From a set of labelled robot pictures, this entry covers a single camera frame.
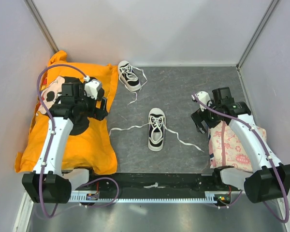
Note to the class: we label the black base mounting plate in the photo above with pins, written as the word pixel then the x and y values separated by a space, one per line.
pixel 176 185

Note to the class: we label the black white sneaker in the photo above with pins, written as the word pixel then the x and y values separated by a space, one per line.
pixel 129 79
pixel 156 131

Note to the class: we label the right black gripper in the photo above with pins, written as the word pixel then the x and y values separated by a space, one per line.
pixel 198 116

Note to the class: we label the grey slotted cable duct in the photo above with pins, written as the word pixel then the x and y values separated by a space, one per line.
pixel 91 197

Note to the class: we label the orange cartoon mouse cloth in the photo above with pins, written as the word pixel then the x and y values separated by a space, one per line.
pixel 89 145

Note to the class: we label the white tape scrap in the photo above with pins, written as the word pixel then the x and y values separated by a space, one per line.
pixel 155 185

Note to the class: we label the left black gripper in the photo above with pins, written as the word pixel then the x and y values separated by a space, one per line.
pixel 97 113

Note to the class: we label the pink printed cloth bag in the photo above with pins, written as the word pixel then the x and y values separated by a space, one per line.
pixel 225 149

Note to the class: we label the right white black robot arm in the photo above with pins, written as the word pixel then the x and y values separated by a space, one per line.
pixel 270 178

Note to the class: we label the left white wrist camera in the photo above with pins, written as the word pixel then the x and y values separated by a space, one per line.
pixel 93 88

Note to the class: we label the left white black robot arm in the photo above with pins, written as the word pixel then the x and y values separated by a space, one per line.
pixel 46 183

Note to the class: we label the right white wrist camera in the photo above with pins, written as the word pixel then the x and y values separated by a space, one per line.
pixel 203 99

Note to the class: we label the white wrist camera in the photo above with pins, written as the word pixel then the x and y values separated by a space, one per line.
pixel 203 99
pixel 93 88

